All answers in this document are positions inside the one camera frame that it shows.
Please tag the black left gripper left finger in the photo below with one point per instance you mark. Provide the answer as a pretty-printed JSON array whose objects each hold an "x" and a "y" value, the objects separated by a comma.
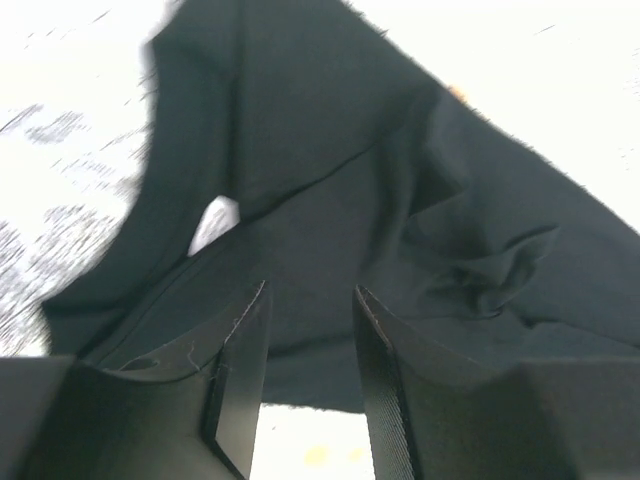
[{"x": 186, "y": 410}]

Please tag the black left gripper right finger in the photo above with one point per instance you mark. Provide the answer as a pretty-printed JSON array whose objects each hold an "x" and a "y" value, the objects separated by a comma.
[{"x": 434, "y": 414}]

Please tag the black t-shirt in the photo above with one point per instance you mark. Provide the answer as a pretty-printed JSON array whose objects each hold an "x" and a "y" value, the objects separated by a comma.
[{"x": 294, "y": 146}]

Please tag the floral patterned table mat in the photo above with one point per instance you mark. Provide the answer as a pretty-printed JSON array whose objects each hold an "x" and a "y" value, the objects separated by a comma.
[{"x": 78, "y": 101}]

